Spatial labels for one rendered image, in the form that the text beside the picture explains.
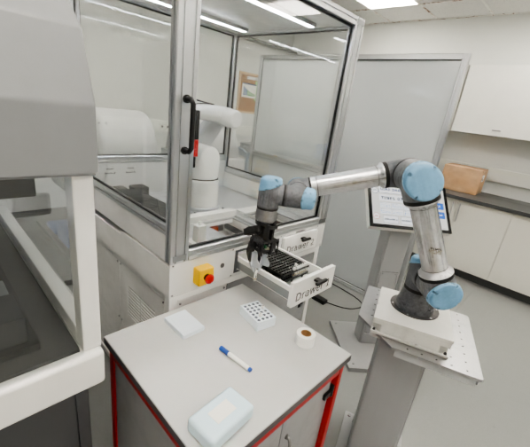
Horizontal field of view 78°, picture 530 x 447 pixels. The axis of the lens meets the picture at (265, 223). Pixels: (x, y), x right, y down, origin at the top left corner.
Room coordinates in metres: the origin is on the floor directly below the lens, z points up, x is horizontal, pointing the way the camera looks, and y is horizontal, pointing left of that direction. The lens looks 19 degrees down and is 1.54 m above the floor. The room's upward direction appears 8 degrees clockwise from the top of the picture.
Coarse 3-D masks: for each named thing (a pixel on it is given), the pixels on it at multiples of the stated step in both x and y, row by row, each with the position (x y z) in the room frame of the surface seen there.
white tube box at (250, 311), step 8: (248, 304) 1.12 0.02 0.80; (256, 304) 1.13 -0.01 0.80; (240, 312) 1.11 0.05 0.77; (248, 312) 1.07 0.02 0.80; (256, 312) 1.08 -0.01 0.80; (264, 312) 1.08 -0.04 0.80; (248, 320) 1.06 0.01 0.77; (256, 320) 1.03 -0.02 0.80; (264, 320) 1.03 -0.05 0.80; (272, 320) 1.05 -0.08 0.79; (256, 328) 1.02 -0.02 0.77; (264, 328) 1.03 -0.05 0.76
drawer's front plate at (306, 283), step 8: (320, 272) 1.23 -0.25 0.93; (328, 272) 1.28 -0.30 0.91; (296, 280) 1.13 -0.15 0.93; (304, 280) 1.15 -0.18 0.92; (312, 280) 1.19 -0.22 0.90; (296, 288) 1.12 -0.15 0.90; (304, 288) 1.16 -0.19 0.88; (312, 288) 1.20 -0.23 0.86; (320, 288) 1.25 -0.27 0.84; (288, 296) 1.11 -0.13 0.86; (304, 296) 1.17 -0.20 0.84; (312, 296) 1.21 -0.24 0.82; (288, 304) 1.11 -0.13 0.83; (296, 304) 1.13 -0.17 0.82
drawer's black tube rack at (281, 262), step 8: (272, 256) 1.38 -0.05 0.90; (280, 256) 1.39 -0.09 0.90; (288, 256) 1.40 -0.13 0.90; (272, 264) 1.31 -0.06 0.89; (280, 264) 1.31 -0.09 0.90; (288, 264) 1.32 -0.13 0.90; (272, 272) 1.28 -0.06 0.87; (280, 272) 1.24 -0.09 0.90; (304, 272) 1.32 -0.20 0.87; (288, 280) 1.24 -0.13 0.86
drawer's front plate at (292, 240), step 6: (294, 234) 1.63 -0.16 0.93; (300, 234) 1.65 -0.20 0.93; (306, 234) 1.68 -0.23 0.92; (312, 234) 1.73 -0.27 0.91; (288, 240) 1.57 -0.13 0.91; (294, 240) 1.61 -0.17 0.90; (300, 240) 1.65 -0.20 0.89; (312, 240) 1.74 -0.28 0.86; (282, 246) 1.56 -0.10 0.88; (288, 246) 1.58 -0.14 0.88; (294, 246) 1.62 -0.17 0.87; (300, 246) 1.66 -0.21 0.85; (306, 246) 1.70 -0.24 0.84; (312, 246) 1.74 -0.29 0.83; (294, 252) 1.62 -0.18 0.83
